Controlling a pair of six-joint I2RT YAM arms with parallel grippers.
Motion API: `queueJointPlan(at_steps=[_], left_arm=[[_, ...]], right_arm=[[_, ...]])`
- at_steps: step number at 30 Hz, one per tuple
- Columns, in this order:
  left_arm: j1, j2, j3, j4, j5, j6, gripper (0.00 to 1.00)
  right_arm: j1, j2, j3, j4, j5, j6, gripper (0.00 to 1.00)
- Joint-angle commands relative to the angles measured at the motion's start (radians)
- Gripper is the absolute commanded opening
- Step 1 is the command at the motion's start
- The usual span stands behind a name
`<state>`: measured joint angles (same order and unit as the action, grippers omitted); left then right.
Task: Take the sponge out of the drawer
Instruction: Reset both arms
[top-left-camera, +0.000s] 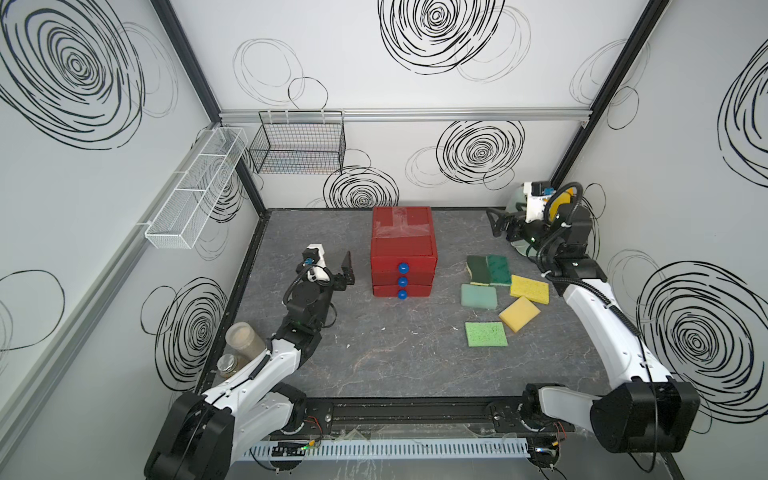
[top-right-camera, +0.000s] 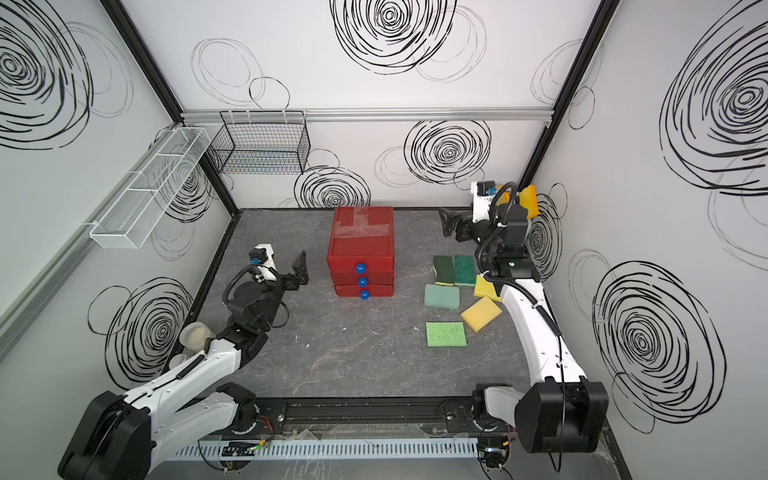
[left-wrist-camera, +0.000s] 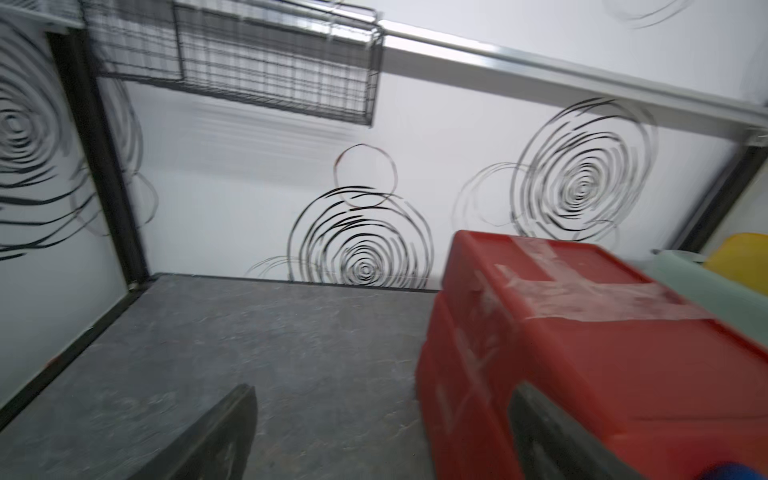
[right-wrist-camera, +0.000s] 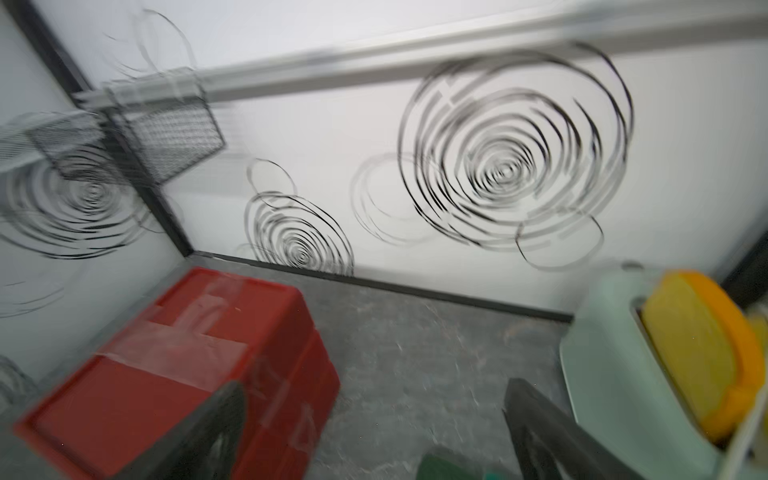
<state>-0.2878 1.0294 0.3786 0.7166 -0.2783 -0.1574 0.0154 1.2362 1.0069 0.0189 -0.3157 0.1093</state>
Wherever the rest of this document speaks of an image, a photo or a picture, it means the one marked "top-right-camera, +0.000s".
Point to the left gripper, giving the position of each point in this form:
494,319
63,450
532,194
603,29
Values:
292,284

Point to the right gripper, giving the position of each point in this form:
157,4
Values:
464,223

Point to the dark green scouring pad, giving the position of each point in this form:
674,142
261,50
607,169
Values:
444,270

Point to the green scouring sponge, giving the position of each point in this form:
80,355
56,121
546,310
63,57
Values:
464,270

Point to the red drawer cabinet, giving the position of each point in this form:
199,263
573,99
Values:
363,231

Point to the mint green foam sponge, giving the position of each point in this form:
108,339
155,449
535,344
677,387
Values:
441,296

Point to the pale yellow orange-backed sponge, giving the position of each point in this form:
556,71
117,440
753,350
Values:
481,313

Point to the light green sponge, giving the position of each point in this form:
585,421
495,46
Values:
445,334

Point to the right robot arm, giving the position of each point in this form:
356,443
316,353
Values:
503,260

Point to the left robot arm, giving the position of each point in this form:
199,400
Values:
127,436

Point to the orange toast slice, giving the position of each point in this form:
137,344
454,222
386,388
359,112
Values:
503,198

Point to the mint green toaster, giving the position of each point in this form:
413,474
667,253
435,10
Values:
526,242

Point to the yellow toast slice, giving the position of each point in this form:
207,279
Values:
528,200

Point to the translucent plastic cup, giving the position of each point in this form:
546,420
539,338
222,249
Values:
194,336

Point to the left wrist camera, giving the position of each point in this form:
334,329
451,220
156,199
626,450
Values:
262,260

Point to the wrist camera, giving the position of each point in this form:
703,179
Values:
262,260
483,193

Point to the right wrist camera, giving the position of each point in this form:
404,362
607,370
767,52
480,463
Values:
483,193

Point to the black wire basket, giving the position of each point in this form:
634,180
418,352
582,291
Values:
271,142

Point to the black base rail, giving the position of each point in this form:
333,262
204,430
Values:
453,413

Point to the white wire shelf basket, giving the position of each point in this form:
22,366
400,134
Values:
168,184

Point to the grey slotted cable duct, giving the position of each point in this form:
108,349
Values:
329,449

